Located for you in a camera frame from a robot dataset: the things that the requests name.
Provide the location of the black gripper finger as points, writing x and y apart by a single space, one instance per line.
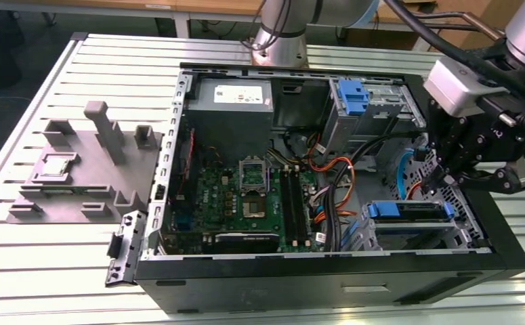
453 145
498 179

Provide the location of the hard disk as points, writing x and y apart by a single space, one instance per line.
384 210

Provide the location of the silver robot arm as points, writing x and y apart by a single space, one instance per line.
280 34

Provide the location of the grey metal disk bay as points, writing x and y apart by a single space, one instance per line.
411 226

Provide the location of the grey metal drive cage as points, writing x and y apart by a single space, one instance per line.
380 111

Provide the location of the brown wooden cabinet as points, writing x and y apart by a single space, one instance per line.
485 5

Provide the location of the black RAM slot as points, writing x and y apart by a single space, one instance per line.
290 203
302 203

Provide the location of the locking lever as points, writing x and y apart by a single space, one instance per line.
268 179

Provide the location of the CPU socket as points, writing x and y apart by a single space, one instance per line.
255 209

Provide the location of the grey power supply unit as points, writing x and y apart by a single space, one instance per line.
231 128

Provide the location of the green motherboard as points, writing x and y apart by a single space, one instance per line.
220 203

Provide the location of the black graphics card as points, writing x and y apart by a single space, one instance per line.
244 243

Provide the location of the black PC case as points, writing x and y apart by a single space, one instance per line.
290 284

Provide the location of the wooden desk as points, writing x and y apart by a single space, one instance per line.
217 6

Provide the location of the grey parts rack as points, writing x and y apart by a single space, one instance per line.
96 199

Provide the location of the green RAM stick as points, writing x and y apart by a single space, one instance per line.
64 191

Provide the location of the silver CPU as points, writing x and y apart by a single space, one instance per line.
56 168

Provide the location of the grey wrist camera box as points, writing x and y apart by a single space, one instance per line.
462 86

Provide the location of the grey card retainer bracket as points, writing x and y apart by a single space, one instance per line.
126 250

